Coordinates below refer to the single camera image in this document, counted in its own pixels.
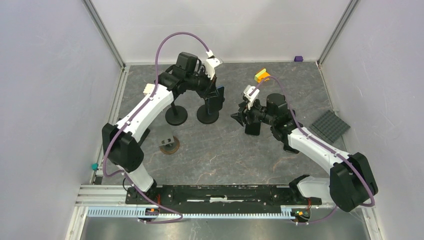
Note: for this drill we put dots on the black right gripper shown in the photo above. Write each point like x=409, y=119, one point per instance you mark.
x=240, y=117

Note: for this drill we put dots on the aluminium frame rail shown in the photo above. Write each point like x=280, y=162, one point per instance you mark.
x=347, y=13
x=112, y=115

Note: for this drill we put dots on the aluminium frame rail left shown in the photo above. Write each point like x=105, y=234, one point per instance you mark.
x=112, y=115

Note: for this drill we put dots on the black round base phone stand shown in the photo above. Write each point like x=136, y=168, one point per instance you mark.
x=205, y=117

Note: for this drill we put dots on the blue edged black phone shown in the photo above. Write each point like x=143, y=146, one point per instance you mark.
x=214, y=103

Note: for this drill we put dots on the teal small clip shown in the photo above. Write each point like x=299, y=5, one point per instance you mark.
x=94, y=166

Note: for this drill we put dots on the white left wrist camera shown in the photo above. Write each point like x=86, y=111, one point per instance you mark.
x=211, y=63

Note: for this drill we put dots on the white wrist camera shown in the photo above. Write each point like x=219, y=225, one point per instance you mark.
x=250, y=93
x=211, y=63

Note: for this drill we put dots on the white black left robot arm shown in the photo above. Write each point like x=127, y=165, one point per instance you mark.
x=121, y=140

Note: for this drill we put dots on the teal edged black phone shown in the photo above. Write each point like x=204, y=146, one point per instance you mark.
x=253, y=129

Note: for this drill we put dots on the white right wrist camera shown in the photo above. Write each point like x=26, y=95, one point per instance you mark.
x=250, y=93

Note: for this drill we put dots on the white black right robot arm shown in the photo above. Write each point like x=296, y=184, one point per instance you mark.
x=350, y=182

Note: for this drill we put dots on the grey stand on brown base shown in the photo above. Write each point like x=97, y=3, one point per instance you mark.
x=168, y=143

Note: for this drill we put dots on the white blue toy block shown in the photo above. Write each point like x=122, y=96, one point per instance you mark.
x=149, y=88

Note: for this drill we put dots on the aluminium frame rail right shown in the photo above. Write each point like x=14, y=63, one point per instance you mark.
x=347, y=13

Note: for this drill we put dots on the yellow orange toy block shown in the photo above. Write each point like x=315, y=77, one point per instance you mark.
x=261, y=74

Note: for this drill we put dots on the grey lego baseplate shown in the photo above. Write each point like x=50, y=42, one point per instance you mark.
x=329, y=127

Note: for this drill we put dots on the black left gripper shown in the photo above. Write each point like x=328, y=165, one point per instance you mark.
x=210, y=89

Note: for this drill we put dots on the purple toy block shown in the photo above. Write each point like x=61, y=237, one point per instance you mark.
x=298, y=58

